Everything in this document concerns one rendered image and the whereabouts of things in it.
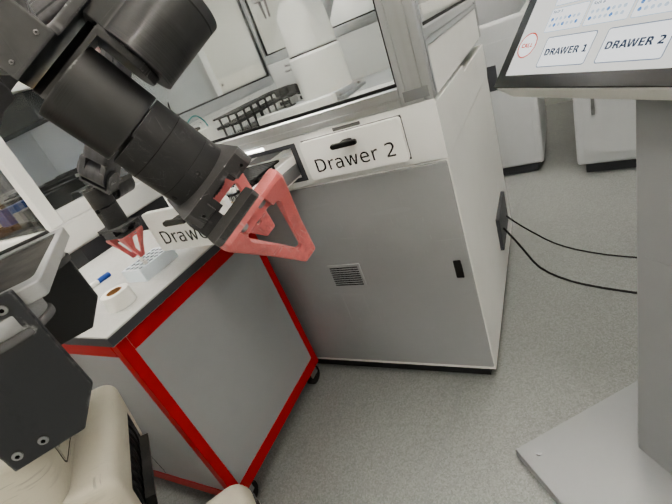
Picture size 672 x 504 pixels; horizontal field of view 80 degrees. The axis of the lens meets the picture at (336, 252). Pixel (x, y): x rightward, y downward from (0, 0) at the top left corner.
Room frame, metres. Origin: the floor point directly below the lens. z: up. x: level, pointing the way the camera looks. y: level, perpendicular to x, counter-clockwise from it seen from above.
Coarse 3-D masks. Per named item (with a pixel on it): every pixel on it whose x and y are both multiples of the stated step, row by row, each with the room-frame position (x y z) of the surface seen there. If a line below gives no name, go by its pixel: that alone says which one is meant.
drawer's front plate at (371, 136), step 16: (352, 128) 1.04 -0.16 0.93; (368, 128) 1.01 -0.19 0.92; (384, 128) 0.98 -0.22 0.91; (400, 128) 0.96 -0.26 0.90; (304, 144) 1.11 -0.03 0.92; (320, 144) 1.09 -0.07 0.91; (368, 144) 1.01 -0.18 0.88; (400, 144) 0.97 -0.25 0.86; (336, 160) 1.07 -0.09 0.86; (352, 160) 1.05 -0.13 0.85; (384, 160) 1.00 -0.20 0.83; (400, 160) 0.98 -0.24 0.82; (320, 176) 1.11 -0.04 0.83
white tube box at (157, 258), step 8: (152, 248) 1.17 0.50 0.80; (160, 248) 1.14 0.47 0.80; (144, 256) 1.13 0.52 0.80; (152, 256) 1.10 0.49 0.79; (160, 256) 1.08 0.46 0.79; (168, 256) 1.10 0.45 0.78; (176, 256) 1.12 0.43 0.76; (136, 264) 1.08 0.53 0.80; (152, 264) 1.05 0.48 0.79; (160, 264) 1.07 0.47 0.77; (128, 272) 1.05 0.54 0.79; (136, 272) 1.03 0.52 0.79; (144, 272) 1.03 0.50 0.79; (152, 272) 1.04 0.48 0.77; (128, 280) 1.06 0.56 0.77; (136, 280) 1.04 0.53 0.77; (144, 280) 1.03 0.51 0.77
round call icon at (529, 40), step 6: (540, 30) 0.68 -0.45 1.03; (528, 36) 0.71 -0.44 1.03; (534, 36) 0.69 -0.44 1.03; (522, 42) 0.71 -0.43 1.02; (528, 42) 0.70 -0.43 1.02; (534, 42) 0.68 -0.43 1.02; (522, 48) 0.71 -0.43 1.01; (528, 48) 0.69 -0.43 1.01; (534, 48) 0.68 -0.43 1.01; (516, 54) 0.72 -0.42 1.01; (522, 54) 0.70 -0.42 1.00; (528, 54) 0.68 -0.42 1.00
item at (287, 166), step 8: (272, 160) 1.22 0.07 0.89; (280, 160) 1.21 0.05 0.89; (288, 160) 1.14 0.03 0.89; (280, 168) 1.10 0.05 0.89; (288, 168) 1.13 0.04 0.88; (296, 168) 1.15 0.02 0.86; (288, 176) 1.11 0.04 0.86; (296, 176) 1.14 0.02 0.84; (256, 184) 1.02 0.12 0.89; (288, 184) 1.10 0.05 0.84
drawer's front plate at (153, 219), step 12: (228, 204) 0.88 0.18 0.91; (144, 216) 1.03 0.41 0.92; (156, 216) 1.00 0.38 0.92; (168, 216) 0.98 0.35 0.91; (156, 228) 1.02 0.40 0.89; (168, 228) 0.99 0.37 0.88; (180, 228) 0.97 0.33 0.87; (192, 228) 0.95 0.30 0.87; (156, 240) 1.03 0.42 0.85; (168, 240) 1.01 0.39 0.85; (180, 240) 0.99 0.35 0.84; (192, 240) 0.96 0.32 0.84; (204, 240) 0.94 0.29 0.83
